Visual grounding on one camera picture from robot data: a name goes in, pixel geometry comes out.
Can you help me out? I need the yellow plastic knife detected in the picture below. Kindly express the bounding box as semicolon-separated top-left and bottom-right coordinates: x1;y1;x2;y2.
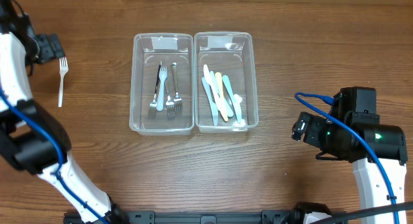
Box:
215;72;228;122

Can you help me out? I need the pale blue plastic knife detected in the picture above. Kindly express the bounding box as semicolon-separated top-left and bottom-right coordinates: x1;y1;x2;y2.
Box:
222;75;242;124

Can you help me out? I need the light blue plastic knife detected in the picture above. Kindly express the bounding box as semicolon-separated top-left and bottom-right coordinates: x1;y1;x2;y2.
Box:
201;77;218;126

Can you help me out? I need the white plastic fork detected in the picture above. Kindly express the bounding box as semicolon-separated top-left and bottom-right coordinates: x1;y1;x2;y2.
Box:
156;66;168;112
58;57;68;108

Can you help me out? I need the white plastic utensil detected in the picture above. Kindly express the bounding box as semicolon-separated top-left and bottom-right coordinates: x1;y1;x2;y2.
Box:
203;65;223;111

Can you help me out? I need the black handled metal fork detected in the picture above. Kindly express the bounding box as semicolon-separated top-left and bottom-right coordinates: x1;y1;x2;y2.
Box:
148;61;163;119

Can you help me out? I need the metal utensil handle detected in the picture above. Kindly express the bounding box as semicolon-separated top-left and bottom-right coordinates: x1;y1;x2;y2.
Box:
165;79;175;119

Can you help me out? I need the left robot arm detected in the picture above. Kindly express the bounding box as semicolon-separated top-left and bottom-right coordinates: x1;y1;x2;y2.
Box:
1;23;130;223

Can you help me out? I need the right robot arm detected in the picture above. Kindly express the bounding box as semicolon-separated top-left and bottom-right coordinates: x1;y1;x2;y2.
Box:
292;112;412;223

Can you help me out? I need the left clear plastic container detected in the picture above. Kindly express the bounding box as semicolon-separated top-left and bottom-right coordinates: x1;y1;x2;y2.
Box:
129;33;194;136

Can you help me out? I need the clear plastic container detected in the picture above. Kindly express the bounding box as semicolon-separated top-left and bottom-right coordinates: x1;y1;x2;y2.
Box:
194;32;259;134
129;33;194;136

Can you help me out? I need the right clear plastic container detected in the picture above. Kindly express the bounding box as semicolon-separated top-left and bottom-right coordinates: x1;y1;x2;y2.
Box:
194;32;259;134

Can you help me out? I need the right blue cable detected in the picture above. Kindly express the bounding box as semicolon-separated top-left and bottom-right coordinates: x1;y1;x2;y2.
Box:
294;92;401;224

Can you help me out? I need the blue cable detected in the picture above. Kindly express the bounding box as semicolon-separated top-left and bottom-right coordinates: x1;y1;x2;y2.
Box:
294;92;401;224
0;88;110;224

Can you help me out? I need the left blue cable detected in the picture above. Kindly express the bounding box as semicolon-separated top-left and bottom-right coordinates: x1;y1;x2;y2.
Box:
0;88;110;224

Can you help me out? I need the black cable bottom right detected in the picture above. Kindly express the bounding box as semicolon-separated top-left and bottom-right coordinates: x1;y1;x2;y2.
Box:
309;201;413;224

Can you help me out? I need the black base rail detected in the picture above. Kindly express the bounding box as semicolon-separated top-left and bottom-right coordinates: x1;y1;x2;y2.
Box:
64;201;330;224

